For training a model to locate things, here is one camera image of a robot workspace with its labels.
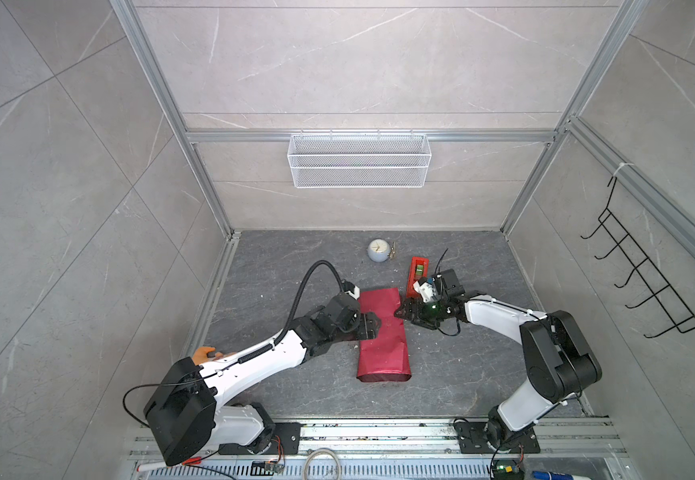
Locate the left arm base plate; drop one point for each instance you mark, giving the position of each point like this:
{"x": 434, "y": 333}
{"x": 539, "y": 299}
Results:
{"x": 281, "y": 435}

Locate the red tape dispenser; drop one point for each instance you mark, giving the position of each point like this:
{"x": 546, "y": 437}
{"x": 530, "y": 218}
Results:
{"x": 417, "y": 270}

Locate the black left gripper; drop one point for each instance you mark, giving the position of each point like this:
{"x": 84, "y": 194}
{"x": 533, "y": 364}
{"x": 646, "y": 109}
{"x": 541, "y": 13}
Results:
{"x": 368, "y": 324}

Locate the orange plush toy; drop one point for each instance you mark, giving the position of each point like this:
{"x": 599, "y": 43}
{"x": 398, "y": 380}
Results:
{"x": 206, "y": 354}

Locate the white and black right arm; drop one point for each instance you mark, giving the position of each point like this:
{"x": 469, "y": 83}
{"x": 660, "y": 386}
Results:
{"x": 559, "y": 362}

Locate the white wire mesh basket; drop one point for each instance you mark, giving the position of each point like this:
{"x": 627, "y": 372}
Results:
{"x": 359, "y": 160}

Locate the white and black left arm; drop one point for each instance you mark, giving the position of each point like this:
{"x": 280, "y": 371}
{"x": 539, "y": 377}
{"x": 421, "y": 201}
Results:
{"x": 192, "y": 405}

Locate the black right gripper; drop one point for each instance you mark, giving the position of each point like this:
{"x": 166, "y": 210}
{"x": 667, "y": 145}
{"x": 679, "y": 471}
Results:
{"x": 418, "y": 317}

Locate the blue and white marker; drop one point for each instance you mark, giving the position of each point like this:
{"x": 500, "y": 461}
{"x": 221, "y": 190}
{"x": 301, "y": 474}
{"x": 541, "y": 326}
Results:
{"x": 548, "y": 475}

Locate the red and white marker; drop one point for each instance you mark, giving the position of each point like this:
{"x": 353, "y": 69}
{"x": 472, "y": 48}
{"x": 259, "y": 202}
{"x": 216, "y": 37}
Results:
{"x": 147, "y": 467}

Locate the small round white clock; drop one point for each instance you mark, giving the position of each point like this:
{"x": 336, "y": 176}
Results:
{"x": 379, "y": 250}

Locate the aluminium front rail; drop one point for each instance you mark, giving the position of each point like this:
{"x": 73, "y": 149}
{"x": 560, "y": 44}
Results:
{"x": 402, "y": 448}

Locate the dark red wrapping paper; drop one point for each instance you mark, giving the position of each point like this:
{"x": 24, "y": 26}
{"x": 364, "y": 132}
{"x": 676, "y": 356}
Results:
{"x": 386, "y": 358}

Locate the black wire hook rack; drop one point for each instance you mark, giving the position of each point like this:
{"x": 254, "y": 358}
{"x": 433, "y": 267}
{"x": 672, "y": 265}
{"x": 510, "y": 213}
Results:
{"x": 658, "y": 288}

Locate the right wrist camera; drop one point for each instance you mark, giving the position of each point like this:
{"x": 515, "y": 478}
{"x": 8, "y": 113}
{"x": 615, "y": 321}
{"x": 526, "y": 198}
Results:
{"x": 441, "y": 286}

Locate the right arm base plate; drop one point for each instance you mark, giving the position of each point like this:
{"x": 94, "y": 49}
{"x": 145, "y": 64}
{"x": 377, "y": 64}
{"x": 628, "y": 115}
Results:
{"x": 482, "y": 437}

